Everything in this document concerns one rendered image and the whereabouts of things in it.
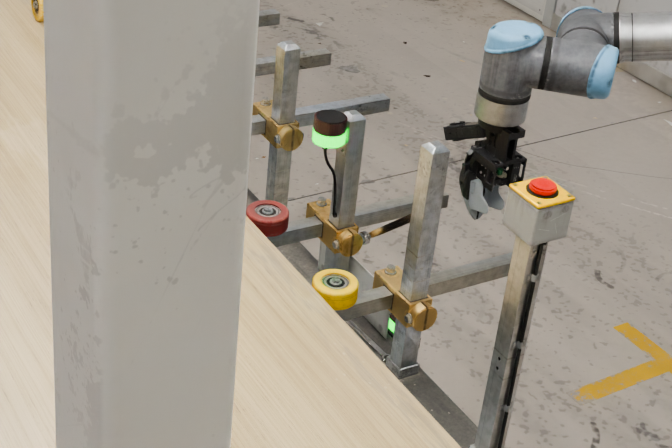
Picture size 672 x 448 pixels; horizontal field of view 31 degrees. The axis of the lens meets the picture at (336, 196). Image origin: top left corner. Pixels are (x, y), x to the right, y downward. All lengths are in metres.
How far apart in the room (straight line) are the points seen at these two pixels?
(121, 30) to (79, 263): 0.08
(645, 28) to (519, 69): 0.25
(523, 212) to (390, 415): 0.36
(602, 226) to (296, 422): 2.56
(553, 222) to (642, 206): 2.63
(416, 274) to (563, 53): 0.45
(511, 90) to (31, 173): 0.92
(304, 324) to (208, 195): 1.62
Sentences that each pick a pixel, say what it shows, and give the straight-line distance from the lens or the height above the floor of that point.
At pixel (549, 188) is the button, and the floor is 1.23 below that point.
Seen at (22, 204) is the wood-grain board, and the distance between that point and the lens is 2.27.
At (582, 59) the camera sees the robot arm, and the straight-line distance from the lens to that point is 2.04.
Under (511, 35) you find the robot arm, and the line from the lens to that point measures 2.02.
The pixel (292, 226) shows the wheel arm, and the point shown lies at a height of 0.86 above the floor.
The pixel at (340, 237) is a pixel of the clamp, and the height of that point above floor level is 0.86.
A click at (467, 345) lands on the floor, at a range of 3.51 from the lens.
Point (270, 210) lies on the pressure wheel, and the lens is 2.25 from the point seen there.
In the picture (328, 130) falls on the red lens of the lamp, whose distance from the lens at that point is 2.15.
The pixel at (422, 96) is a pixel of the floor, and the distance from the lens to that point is 4.91.
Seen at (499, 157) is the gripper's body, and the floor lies 1.10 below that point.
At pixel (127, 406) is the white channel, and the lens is 0.40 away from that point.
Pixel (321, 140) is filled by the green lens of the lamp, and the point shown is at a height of 1.07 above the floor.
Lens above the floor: 2.07
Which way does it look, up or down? 30 degrees down
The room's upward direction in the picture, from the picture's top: 6 degrees clockwise
